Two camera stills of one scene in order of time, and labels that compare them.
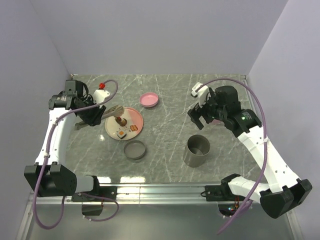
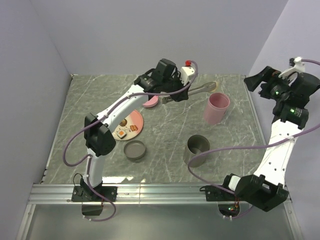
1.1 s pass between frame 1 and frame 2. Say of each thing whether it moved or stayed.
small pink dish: stayed
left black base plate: stayed
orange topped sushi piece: stayed
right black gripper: moved
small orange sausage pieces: stayed
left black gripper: moved
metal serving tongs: moved
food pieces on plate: stayed
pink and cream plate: stayed
